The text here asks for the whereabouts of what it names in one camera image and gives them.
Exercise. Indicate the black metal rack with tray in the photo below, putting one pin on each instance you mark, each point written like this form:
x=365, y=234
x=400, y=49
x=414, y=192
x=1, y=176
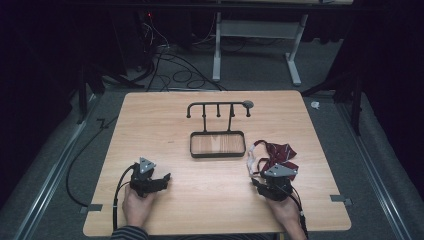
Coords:
x=217, y=140

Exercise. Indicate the crumpled white paper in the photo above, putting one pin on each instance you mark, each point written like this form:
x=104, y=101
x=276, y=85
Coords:
x=315, y=105

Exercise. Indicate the metal floor rail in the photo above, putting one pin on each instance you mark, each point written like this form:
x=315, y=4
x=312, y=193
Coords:
x=50, y=180
x=373, y=170

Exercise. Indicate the grey tape piece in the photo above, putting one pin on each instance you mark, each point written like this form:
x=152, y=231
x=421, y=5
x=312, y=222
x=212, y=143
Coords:
x=340, y=199
x=91, y=208

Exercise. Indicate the person's left hand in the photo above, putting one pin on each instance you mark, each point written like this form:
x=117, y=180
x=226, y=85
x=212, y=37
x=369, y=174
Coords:
x=137, y=208

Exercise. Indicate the black metal stand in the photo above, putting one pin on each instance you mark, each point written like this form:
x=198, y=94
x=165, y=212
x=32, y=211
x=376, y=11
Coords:
x=83, y=96
x=355, y=100

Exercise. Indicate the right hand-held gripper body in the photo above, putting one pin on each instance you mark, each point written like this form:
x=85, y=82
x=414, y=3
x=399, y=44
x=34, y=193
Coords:
x=278, y=183

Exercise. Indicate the person's right hand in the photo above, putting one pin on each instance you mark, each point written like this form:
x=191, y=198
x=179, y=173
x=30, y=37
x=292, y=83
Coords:
x=286, y=213

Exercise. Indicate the white metal desk frame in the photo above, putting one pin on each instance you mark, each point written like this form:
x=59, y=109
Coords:
x=256, y=30

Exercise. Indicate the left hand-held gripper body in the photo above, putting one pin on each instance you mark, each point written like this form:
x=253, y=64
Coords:
x=143, y=176

